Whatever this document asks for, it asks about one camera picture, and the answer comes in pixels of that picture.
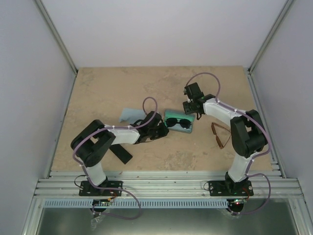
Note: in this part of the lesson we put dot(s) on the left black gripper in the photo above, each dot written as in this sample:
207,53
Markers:
163,131

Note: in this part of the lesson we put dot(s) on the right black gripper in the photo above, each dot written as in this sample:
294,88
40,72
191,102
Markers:
187,110

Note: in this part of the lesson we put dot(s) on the dark thin-frame sunglasses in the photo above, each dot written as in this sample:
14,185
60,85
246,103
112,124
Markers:
184,123

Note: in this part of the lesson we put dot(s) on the brown frame sunglasses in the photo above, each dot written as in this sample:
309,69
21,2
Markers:
221,133

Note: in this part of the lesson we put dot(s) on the blue-grey glasses case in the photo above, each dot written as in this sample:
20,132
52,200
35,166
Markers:
168,113

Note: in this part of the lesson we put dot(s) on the light blue cloth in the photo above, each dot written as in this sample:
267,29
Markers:
131,115

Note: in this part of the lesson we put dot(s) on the black glasses case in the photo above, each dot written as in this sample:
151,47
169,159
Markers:
121,153

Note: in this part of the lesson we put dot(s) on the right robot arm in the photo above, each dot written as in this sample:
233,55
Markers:
248,138

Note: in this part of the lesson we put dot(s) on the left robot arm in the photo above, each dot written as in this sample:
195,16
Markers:
91,145

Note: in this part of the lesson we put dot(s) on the clear plastic wrap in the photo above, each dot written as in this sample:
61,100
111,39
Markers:
96,220

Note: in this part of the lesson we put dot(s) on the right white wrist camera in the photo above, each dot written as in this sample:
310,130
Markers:
185,92

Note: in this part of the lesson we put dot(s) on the right aluminium corner post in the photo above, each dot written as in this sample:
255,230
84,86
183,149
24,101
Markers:
274,29

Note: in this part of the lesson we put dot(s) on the aluminium corner post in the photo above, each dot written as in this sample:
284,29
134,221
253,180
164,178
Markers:
51,26
274,29

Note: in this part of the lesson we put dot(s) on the blue slotted cable duct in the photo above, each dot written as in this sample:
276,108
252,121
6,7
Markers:
142,203

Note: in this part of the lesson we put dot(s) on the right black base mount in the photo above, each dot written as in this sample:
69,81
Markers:
223,188

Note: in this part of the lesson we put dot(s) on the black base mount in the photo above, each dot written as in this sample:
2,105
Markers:
88,190
223,188

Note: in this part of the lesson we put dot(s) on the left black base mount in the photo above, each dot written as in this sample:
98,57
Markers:
88,190

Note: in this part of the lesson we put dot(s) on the aluminium rail frame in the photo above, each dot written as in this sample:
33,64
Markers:
168,185

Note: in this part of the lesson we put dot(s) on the left aluminium corner post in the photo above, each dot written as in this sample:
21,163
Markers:
51,26

